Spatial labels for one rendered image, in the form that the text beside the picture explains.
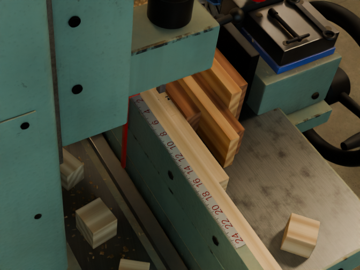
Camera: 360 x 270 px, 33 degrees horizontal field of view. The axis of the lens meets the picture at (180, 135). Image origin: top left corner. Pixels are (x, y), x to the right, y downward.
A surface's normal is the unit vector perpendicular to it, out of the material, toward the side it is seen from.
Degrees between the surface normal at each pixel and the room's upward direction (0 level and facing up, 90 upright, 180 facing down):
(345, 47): 0
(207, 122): 90
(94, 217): 0
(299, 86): 90
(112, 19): 90
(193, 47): 90
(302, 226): 0
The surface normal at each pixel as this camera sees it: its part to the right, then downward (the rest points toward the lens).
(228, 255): -0.86, 0.33
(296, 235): 0.11, -0.63
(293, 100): 0.51, 0.70
